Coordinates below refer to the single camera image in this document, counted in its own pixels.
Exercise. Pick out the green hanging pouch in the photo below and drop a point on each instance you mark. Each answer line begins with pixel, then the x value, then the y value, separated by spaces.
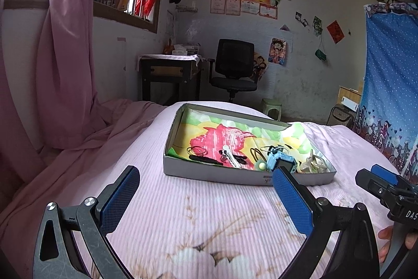
pixel 321 54

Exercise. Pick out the grey cardboard box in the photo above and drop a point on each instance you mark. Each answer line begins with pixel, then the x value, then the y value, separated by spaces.
pixel 212 173

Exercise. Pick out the clear plastic hair claw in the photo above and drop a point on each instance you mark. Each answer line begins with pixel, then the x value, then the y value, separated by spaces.
pixel 313 164

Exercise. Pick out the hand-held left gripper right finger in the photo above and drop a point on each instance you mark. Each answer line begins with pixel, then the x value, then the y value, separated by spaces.
pixel 292 200

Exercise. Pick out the black office chair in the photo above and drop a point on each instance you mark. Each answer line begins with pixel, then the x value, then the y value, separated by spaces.
pixel 235 56

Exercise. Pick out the black hair clip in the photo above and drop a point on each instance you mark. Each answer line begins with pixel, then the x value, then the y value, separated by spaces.
pixel 241 159

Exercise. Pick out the white hair clip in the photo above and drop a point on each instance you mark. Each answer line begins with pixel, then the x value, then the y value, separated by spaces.
pixel 229 151

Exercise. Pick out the blue printed curtain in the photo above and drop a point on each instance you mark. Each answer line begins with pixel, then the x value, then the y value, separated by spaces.
pixel 388 69

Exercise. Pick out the small dark wall photo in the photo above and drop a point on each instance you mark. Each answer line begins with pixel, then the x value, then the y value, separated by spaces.
pixel 298 16
pixel 305 22

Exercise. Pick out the cartoon character poster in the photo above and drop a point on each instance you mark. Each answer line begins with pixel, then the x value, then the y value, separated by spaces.
pixel 277 52

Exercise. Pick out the cartoon family poster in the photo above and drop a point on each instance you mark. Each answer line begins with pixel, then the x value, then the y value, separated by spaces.
pixel 259 65

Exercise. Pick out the white rectangular box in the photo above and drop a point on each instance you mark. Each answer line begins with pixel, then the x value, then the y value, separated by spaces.
pixel 350 103

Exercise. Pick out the green wall photo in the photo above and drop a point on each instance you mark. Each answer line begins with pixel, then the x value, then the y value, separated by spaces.
pixel 317 26

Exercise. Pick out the wooden cabinet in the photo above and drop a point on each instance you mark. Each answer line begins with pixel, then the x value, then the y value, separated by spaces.
pixel 349 92

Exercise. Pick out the green plastic stool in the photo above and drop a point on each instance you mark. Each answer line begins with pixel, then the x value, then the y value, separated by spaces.
pixel 271 102

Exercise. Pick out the white desk cloth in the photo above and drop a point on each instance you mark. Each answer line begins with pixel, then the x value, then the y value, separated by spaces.
pixel 169 57

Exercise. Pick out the blue toy watch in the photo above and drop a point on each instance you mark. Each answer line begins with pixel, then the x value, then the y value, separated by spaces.
pixel 278 161

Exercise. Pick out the person's right hand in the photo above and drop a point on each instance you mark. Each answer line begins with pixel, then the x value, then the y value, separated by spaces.
pixel 387 239

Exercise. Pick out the white paper sheet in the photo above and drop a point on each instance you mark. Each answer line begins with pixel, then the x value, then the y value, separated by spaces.
pixel 289 37

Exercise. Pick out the dark wooden desk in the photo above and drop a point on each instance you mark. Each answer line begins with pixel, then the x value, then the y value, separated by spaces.
pixel 163 70

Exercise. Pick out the colourful cloth box liner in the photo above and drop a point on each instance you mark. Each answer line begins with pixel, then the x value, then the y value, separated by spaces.
pixel 225 135

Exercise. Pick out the red paper square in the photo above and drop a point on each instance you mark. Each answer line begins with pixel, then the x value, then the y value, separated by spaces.
pixel 335 31

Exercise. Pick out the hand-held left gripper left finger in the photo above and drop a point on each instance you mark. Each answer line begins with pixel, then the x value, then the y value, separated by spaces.
pixel 120 197

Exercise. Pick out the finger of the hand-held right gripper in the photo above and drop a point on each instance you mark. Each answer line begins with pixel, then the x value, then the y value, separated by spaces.
pixel 372 186
pixel 385 173

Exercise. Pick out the pink curtain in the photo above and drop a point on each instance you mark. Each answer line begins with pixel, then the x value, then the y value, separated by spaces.
pixel 72 53

